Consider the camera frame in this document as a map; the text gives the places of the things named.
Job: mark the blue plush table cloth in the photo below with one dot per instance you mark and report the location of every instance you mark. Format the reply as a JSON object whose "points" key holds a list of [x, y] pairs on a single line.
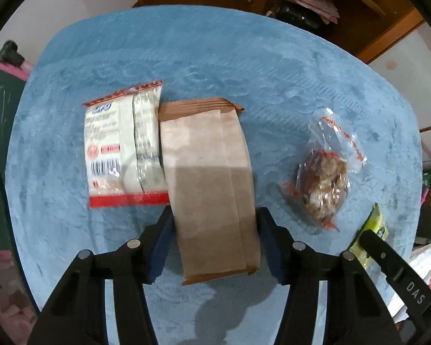
{"points": [[237, 61]]}

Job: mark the brown paper bag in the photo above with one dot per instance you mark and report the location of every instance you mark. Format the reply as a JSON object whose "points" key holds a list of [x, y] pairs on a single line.
{"points": [[208, 194]]}

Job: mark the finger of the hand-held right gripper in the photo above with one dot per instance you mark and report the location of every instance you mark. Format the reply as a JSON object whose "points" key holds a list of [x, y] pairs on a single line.
{"points": [[379, 251]]}

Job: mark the clear packet of brown nuts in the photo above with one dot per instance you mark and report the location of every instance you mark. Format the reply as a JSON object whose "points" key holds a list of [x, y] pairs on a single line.
{"points": [[325, 179]]}

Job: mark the lime green snack packet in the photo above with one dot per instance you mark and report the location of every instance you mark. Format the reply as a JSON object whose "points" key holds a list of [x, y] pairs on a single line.
{"points": [[373, 222]]}

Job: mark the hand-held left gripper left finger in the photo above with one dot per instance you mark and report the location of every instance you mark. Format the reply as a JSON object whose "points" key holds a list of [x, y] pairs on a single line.
{"points": [[161, 248]]}

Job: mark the black clamp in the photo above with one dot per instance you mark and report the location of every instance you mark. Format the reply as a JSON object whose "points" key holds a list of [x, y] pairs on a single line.
{"points": [[10, 54]]}

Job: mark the white and red snack packet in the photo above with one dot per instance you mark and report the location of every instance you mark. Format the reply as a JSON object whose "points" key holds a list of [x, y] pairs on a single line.
{"points": [[111, 143]]}

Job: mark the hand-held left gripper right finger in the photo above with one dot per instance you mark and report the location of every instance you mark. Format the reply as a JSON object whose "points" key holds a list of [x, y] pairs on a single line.
{"points": [[273, 248]]}

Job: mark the dark glass jar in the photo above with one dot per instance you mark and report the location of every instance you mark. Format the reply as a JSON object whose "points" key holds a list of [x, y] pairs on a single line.
{"points": [[294, 16]]}

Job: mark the striped pink white clothing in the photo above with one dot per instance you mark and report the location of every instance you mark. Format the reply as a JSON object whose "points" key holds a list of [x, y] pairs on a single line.
{"points": [[425, 258]]}

